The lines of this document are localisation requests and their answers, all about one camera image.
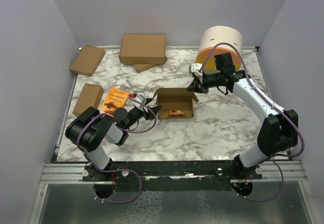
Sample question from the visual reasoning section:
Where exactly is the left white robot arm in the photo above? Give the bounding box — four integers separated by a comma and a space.
65, 95, 161, 181

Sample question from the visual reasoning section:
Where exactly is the round pastel drawer cabinet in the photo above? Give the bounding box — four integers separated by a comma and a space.
195, 26, 242, 73

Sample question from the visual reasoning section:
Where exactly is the folded cardboard box back left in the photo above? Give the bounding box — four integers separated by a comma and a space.
69, 45, 105, 76

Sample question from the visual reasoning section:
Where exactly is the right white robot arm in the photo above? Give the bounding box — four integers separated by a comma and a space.
187, 53, 298, 179

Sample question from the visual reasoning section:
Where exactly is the aluminium rail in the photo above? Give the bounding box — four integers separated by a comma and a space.
40, 163, 86, 184

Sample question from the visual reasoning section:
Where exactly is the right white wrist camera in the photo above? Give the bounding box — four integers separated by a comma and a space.
189, 63, 203, 78

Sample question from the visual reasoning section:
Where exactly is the large folded cardboard box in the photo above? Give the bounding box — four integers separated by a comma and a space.
119, 34, 167, 65

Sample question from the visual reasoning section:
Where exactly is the brown cardboard box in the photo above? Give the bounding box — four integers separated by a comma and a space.
153, 87, 199, 120

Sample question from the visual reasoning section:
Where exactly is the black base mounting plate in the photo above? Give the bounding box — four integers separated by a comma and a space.
83, 160, 262, 192

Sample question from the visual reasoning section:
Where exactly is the small cardboard box under stack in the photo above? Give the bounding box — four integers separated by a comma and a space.
133, 64, 156, 73

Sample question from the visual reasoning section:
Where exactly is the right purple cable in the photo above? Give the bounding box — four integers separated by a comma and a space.
198, 42, 306, 202

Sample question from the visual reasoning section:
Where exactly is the folded cardboard box front left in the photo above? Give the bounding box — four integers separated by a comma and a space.
72, 83, 104, 117

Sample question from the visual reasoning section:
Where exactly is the small orange toy car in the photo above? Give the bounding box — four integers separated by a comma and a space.
167, 109, 185, 118

